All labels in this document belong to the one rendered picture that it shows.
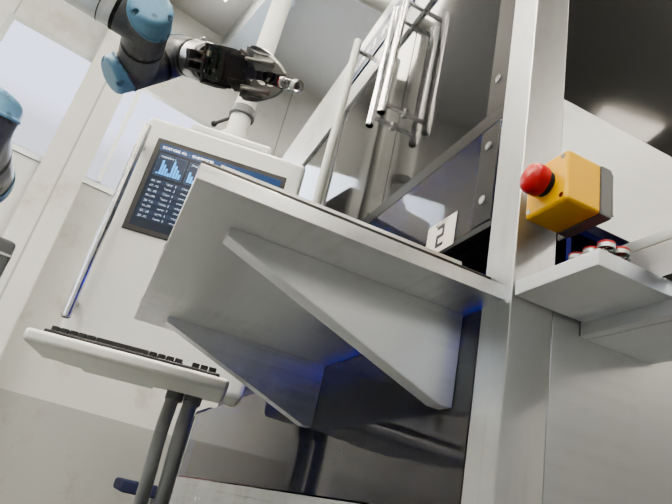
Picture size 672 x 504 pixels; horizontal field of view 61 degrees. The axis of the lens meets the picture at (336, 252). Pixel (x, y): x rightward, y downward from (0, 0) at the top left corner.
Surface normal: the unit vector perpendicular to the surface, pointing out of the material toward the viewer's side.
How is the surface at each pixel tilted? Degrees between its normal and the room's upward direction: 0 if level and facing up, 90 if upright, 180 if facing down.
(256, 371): 90
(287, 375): 90
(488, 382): 90
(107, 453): 90
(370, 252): 180
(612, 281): 180
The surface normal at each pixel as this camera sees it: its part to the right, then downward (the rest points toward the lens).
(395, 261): -0.21, 0.88
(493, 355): -0.89, -0.34
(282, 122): 0.58, -0.23
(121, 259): 0.24, -0.37
